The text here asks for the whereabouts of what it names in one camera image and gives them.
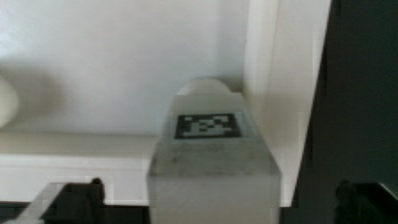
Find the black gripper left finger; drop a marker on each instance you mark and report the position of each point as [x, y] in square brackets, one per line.
[69, 204]

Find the white square tabletop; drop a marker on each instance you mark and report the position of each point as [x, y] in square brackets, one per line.
[101, 56]

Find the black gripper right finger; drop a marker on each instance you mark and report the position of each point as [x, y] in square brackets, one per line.
[367, 203]

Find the white table leg with tag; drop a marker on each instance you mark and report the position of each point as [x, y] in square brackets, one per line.
[214, 177]

